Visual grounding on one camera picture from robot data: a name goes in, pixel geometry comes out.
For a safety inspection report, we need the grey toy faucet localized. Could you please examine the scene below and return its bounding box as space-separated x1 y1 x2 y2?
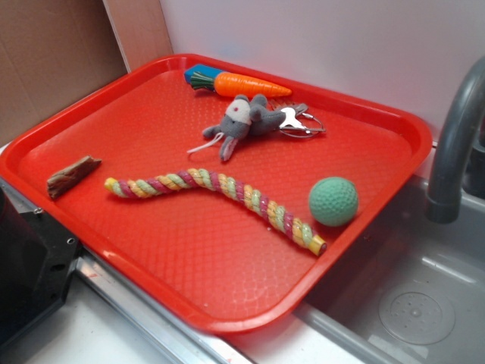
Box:
425 58 484 224

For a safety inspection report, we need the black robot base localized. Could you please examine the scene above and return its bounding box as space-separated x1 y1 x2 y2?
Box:
1 191 80 350

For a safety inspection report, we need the orange toy carrot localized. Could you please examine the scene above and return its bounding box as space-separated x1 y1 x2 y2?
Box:
189 71 293 98

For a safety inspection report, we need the silver key ring clasp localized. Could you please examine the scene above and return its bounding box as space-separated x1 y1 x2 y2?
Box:
278 103 327 138

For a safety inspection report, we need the blue block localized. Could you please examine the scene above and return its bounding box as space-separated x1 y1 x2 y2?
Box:
183 64 223 83

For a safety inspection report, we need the grey toy sink basin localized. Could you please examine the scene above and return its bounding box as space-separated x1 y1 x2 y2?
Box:
297 177 484 363

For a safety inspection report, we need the multicolour twisted rope toy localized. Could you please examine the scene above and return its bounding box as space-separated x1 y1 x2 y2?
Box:
104 168 327 256

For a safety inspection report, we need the brown wooden stick piece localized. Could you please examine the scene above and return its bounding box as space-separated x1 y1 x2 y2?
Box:
46 155 102 200

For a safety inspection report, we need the grey plush bunny keychain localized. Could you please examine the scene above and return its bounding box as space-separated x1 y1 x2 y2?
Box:
187 94 286 162

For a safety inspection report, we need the brown cardboard panel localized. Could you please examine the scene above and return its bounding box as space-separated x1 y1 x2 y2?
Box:
1 1 127 145

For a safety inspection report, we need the green dimpled ball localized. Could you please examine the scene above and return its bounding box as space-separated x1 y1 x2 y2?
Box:
308 177 359 228

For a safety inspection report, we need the red plastic tray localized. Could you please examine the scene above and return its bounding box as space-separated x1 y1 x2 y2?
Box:
1 55 432 334

